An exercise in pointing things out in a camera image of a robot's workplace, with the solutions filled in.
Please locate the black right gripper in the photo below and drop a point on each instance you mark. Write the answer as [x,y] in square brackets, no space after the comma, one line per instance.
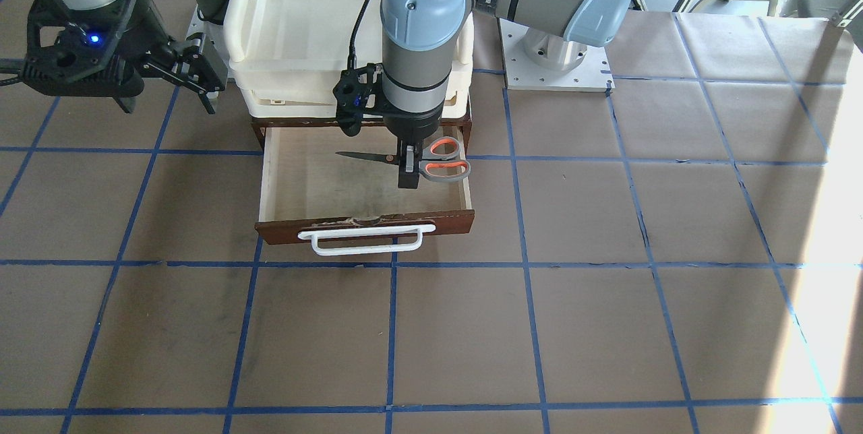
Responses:
[143,28]

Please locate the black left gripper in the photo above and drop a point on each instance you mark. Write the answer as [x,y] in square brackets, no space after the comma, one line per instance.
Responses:
[413,126]

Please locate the black orange scissors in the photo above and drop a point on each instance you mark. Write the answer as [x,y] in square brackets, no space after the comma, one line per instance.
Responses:
[443,153]

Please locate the brown wooden drawer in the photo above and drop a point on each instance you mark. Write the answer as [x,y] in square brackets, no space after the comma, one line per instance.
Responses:
[311,190]

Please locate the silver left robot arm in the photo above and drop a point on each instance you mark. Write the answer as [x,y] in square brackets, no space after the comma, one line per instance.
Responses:
[418,48]

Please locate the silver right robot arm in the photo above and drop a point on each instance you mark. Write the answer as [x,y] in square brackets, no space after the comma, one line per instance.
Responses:
[107,48]

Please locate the white plastic tray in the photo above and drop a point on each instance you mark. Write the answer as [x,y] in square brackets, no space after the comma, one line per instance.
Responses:
[287,55]

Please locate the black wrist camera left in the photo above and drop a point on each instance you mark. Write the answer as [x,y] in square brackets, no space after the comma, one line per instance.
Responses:
[352,93]

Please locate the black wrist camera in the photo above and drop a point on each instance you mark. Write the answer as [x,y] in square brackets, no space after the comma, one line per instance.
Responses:
[352,93]
[75,52]

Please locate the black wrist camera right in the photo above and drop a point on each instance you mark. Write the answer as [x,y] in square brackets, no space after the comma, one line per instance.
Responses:
[75,52]

